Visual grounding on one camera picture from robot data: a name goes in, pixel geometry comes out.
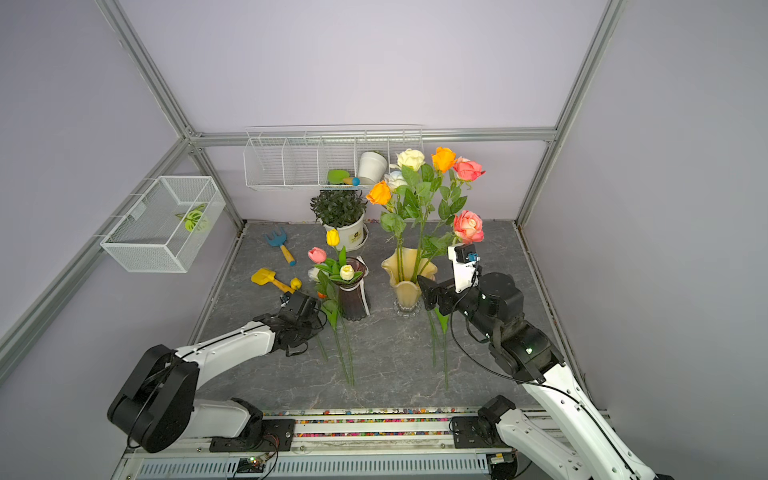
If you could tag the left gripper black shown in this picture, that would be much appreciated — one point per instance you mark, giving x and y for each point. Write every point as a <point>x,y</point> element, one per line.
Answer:
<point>316,327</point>

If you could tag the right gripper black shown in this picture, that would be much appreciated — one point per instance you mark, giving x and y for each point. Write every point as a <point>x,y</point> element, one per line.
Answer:
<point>432,296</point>

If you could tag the cream tulip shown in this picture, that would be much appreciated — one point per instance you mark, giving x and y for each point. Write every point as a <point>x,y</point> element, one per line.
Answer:
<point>346,275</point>

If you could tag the pink tulip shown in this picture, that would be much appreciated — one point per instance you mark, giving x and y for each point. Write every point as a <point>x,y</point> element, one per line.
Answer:
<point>317,256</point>

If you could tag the pink rose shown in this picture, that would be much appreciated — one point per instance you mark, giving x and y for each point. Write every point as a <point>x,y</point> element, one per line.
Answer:
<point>463,228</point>
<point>468,172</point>

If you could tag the orange rose tall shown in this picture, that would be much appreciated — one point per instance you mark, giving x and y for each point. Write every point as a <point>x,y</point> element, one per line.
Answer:
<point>437,201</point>

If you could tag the white rose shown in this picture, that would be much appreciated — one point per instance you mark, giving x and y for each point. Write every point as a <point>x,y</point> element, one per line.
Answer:
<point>397,183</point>

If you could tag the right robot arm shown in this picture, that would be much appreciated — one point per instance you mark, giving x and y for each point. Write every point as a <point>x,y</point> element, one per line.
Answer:
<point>591,448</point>

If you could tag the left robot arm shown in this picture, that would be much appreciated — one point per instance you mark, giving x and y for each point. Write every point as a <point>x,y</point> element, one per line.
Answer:
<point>158,403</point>

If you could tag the dark red glass vase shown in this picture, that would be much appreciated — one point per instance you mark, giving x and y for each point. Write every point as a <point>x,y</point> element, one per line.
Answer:
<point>353,300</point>

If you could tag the yellow toy shovel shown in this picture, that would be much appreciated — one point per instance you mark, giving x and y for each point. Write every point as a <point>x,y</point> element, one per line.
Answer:
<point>265,276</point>

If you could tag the blue toy rake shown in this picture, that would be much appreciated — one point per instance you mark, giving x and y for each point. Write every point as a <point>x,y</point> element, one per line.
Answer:
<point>278,239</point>

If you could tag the yellow wavy glass vase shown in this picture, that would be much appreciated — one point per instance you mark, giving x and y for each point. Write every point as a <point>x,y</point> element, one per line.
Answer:
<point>403,267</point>

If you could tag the potted green plant white pot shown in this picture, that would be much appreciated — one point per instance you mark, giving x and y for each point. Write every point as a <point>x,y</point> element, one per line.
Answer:
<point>344,211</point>

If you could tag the green toy trowel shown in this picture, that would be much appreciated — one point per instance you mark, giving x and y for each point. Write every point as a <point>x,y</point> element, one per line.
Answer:
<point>342,177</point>

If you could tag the white empty flower pot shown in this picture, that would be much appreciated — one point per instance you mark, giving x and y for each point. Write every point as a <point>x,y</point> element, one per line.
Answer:
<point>372,168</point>

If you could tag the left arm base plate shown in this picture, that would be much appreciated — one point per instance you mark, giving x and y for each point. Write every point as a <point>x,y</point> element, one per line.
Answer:
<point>263,435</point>

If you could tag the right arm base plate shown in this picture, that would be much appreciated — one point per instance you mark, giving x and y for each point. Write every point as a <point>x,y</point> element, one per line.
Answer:
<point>472,432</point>

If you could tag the aluminium rail frame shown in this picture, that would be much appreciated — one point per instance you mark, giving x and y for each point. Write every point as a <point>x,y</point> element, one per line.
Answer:
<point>347,444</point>

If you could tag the white wire wall shelf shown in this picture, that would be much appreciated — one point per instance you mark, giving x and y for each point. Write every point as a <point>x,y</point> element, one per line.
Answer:
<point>300,157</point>

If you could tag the white wire side basket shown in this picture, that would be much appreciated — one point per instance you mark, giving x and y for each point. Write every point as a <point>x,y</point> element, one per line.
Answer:
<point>164,230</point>

